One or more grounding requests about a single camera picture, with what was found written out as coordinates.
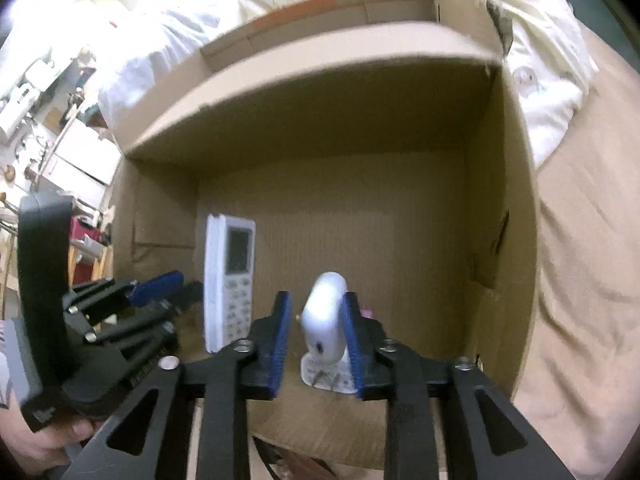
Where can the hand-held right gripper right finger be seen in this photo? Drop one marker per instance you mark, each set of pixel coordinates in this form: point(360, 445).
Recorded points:
point(352, 345)

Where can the white wall appliance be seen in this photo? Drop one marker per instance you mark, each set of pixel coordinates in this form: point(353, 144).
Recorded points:
point(15, 110)

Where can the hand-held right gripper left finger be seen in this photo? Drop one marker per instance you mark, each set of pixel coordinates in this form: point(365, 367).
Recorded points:
point(277, 345)

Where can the white remote control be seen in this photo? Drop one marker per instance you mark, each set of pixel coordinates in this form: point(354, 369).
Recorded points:
point(230, 300)

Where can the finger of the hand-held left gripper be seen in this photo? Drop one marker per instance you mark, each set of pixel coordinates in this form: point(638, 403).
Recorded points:
point(155, 285)
point(150, 325)

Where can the person's left hand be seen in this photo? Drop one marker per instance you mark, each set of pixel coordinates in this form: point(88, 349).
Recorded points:
point(40, 445)

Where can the cream bear print blanket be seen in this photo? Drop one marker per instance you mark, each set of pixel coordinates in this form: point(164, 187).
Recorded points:
point(540, 85)

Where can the white wall charger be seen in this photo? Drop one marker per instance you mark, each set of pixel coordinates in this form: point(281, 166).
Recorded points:
point(330, 381)

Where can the red suitcase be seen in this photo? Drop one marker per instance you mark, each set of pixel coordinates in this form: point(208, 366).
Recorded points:
point(85, 230)

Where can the white kitchen cabinets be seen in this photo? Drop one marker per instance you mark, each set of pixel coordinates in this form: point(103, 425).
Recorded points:
point(80, 155)

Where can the cardboard box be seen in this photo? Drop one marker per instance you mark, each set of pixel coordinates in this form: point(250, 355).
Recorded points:
point(350, 210)

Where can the white quilt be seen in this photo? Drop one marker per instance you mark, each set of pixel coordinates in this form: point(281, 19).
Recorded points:
point(165, 35)

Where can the white earbuds case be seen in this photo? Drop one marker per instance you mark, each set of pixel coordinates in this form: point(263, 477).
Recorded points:
point(322, 320)

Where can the bed with beige sheet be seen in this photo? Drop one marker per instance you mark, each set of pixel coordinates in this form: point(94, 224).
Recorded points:
point(590, 285)

